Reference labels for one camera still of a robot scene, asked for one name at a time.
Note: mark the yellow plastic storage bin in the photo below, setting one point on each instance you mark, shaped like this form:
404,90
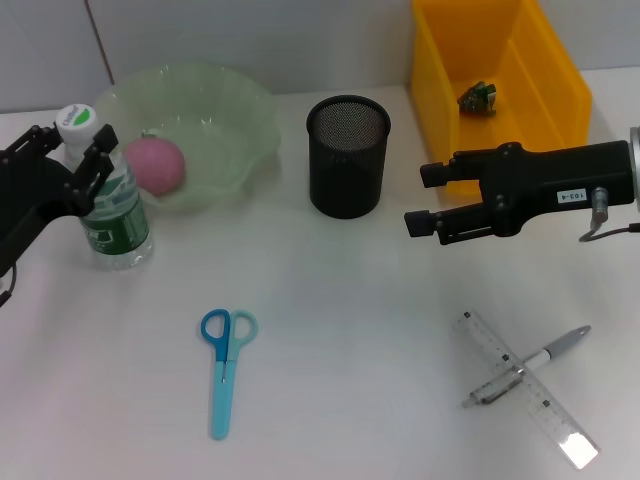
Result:
500,60

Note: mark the pale green glass fruit plate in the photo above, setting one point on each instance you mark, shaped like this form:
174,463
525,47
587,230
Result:
225,130

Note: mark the green plastic wrapper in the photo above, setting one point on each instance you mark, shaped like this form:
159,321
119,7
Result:
477,100

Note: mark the black mesh pen holder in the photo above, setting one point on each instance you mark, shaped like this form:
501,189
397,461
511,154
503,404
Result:
345,170

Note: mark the clear water bottle green label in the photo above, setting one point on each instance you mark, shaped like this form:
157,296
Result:
117,230

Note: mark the blue scissors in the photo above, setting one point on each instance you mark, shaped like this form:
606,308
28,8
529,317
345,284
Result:
222,400

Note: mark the transparent plastic ruler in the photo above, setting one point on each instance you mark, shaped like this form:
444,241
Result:
550,410

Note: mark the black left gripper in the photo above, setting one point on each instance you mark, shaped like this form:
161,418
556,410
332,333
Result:
30,200

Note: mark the grey marker pen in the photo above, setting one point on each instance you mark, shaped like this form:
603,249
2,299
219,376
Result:
540,357

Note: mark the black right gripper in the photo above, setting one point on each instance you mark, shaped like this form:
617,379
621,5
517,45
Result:
540,180

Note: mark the pink toy peach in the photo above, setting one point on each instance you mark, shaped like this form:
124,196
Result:
160,167

